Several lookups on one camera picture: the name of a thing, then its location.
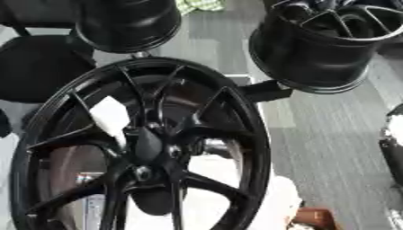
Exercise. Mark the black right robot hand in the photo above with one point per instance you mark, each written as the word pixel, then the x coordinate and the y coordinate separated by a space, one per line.
pixel 392 155

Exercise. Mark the black wheel rim with spokes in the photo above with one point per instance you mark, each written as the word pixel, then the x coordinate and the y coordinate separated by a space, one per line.
pixel 309 57

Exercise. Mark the large black spoked wheel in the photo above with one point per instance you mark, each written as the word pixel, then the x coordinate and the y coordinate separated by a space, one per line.
pixel 238 119

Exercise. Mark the plain black wheel rim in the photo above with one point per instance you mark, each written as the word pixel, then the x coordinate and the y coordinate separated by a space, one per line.
pixel 131 24

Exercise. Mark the brown box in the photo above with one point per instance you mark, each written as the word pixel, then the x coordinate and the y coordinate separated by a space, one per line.
pixel 314 218

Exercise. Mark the green white checked cloth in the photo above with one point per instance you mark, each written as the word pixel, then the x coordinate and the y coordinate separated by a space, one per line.
pixel 202 4

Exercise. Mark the silver metal stand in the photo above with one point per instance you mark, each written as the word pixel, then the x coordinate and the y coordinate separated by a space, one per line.
pixel 90 191

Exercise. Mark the black chair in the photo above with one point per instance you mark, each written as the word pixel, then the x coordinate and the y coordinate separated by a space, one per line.
pixel 36 66

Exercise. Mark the black wheel support bracket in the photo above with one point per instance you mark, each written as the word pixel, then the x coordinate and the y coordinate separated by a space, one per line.
pixel 265 91

